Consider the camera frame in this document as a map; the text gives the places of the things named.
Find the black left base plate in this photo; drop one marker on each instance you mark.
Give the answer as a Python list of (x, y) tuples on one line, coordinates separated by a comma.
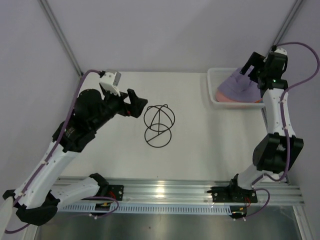
[(113, 191)]

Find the aluminium mounting rail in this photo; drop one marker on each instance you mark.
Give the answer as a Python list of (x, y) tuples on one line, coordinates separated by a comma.
[(193, 192)]

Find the aluminium frame post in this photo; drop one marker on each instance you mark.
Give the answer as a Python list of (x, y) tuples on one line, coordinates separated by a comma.
[(53, 21), (288, 21)]

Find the pink bucket hat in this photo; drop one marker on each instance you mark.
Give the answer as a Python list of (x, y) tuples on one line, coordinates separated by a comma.
[(238, 97)]

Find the right aluminium frame post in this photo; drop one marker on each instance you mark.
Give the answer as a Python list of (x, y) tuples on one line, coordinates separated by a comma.
[(288, 21)]

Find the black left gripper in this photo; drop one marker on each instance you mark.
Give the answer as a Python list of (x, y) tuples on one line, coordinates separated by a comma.
[(135, 109)]

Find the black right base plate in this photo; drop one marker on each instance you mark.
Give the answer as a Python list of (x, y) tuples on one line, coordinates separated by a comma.
[(225, 195)]

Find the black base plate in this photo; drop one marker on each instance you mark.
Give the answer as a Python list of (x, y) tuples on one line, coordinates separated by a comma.
[(225, 195), (113, 191)]

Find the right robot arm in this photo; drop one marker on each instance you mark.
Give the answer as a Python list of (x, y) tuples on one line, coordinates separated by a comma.
[(279, 149)]

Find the black wire hat stand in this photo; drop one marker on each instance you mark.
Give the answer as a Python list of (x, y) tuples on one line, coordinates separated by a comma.
[(159, 120)]

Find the white slotted cable duct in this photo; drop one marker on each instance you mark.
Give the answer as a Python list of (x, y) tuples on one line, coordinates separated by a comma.
[(137, 208)]

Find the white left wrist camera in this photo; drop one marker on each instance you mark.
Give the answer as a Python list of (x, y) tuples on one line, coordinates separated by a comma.
[(109, 81)]

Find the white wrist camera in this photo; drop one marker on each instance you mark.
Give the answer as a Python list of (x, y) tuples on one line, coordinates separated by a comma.
[(278, 52), (109, 81)]

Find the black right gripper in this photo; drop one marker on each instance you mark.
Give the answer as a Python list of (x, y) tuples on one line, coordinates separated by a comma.
[(254, 60)]

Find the left aluminium frame post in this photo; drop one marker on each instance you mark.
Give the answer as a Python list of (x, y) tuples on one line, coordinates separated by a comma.
[(53, 21)]

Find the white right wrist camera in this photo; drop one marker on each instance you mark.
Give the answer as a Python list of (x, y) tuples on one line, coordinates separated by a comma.
[(278, 52)]

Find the purple bucket hat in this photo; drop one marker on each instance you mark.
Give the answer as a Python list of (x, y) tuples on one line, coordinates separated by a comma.
[(237, 83)]

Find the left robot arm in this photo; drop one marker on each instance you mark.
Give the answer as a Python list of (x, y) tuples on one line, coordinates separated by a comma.
[(35, 200)]

